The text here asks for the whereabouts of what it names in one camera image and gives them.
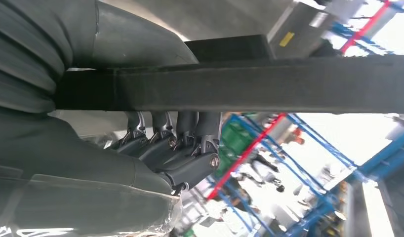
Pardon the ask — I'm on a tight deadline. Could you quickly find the blue metal shelf rack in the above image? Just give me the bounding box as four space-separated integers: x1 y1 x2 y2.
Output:
206 19 404 237

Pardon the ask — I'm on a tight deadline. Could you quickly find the green panel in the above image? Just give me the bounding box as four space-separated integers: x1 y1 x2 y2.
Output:
217 121 255 179

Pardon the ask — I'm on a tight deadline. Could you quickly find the long red bar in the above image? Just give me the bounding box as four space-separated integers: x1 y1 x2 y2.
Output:
205 0 392 201

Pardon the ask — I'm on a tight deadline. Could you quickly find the grey computer case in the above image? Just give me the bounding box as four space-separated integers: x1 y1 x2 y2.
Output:
267 0 342 60

